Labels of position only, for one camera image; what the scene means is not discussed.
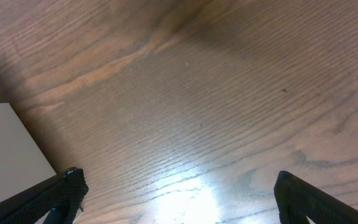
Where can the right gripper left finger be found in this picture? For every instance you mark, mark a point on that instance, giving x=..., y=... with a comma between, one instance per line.
x=57, y=198

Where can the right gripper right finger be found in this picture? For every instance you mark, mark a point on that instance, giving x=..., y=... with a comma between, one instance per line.
x=300, y=202

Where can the white cardboard box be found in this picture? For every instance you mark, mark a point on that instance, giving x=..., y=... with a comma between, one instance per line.
x=22, y=163

